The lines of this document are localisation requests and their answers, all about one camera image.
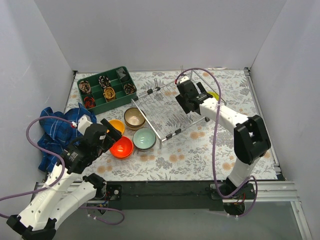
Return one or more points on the aluminium frame rail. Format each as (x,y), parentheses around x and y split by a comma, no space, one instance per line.
(267,191)

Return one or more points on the yellow bowl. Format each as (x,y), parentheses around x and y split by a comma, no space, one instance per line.
(118,125)

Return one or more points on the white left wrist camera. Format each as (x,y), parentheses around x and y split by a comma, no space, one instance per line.
(83,123)

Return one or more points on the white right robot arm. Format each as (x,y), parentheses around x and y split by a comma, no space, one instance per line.
(250,138)

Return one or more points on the blue plaid cloth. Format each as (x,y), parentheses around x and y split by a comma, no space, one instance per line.
(58,134)

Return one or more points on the lime green bowl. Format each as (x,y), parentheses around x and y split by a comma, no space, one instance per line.
(214,95)

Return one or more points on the grey folded item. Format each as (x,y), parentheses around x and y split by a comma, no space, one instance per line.
(123,74)

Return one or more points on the yellow rolled tie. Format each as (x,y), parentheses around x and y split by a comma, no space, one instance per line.
(109,94)

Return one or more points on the brown rolled tie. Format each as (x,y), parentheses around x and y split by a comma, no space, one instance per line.
(84,87)

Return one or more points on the pale green bowl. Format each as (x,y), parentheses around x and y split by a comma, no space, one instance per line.
(144,139)

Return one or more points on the floral dark rolled tie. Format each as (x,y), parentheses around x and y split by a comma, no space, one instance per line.
(104,81)

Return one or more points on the silver wire dish rack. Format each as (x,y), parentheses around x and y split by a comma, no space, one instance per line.
(156,101)

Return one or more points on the red black rolled tie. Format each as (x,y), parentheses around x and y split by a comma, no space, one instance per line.
(89,102)

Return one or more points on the black patterned bowl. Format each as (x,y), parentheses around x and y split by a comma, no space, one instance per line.
(133,111)

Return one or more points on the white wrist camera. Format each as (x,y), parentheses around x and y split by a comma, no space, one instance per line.
(182,79)
(83,123)

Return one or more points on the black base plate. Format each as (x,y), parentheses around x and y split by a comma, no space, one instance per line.
(173,195)

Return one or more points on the orange bowl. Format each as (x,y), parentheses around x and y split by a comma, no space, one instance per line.
(121,155)
(123,145)

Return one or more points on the floral table mat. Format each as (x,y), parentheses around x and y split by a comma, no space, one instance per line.
(193,155)

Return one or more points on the beige ceramic bowl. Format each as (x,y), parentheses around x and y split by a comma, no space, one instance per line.
(134,123)

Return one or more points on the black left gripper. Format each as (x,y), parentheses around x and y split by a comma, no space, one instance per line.
(110,130)

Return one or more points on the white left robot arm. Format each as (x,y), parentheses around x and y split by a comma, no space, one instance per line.
(49,207)

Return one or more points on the dark gold rolled tie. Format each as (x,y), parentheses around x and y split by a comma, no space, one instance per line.
(129,88)

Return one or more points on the green compartment tray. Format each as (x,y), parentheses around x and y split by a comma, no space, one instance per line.
(97,92)

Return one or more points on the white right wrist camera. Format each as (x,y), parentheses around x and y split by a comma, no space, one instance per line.
(182,79)

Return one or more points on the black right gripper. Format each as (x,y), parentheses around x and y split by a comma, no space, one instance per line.
(183,103)

